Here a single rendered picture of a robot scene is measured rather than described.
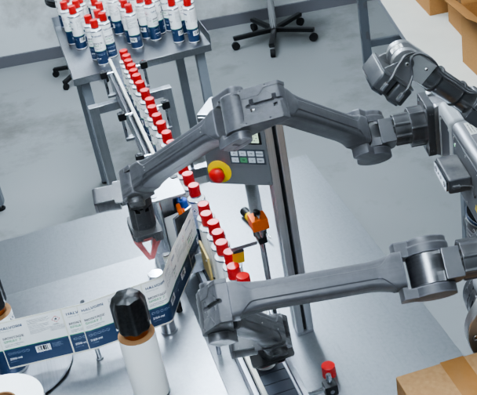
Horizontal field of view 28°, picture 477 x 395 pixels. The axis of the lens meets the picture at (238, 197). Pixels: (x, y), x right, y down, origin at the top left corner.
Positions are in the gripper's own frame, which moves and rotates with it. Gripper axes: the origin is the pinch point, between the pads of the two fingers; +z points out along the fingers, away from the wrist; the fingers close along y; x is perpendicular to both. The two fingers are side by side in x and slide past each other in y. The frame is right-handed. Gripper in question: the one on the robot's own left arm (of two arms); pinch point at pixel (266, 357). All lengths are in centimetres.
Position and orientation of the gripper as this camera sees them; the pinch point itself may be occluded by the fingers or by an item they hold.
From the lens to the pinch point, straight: 232.4
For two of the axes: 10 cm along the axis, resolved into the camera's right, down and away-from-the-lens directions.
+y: -9.5, 2.7, -1.8
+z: -0.6, 3.9, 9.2
